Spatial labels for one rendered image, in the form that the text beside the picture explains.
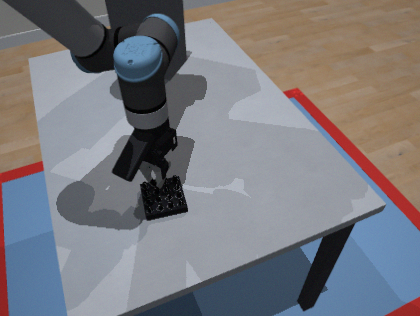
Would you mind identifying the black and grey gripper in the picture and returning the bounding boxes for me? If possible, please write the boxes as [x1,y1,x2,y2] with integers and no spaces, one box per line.
[134,117,178,189]

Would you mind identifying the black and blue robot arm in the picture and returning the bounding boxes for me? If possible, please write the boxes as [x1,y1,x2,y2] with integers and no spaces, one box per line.
[3,0,180,182]

